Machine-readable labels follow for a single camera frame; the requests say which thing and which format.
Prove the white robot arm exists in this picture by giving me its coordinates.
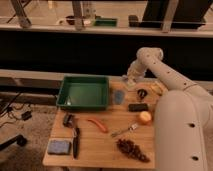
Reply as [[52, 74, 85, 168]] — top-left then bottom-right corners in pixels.
[[127, 47, 213, 171]]

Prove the blue paper cup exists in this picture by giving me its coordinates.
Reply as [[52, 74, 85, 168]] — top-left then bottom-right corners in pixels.
[[114, 90, 125, 105]]

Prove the black binder clip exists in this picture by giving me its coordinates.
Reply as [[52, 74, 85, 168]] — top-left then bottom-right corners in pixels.
[[137, 89, 148, 100]]

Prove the yellow banana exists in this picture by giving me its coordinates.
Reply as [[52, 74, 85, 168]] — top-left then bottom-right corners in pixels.
[[150, 83, 163, 96]]

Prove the black rectangular block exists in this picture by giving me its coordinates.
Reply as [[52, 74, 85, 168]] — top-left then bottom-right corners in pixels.
[[128, 103, 148, 112]]

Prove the yellow apple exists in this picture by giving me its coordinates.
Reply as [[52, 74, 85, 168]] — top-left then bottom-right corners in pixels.
[[139, 111, 152, 125]]

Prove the green plastic tray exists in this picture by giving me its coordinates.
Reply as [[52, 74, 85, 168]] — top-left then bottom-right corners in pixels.
[[56, 76, 109, 111]]

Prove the silver fork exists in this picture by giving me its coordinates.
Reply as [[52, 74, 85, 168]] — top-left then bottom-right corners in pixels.
[[111, 123, 139, 137]]

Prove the brown grape bunch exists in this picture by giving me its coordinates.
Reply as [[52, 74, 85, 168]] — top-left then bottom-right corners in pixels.
[[116, 139, 150, 163]]

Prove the black power adapter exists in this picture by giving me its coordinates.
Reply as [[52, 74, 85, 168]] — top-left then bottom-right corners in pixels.
[[21, 111, 32, 121]]

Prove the black chair base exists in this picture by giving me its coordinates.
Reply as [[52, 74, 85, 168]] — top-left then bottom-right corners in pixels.
[[0, 134, 28, 151]]

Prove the black floor cable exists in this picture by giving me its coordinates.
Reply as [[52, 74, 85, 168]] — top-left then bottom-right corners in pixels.
[[0, 91, 31, 129]]

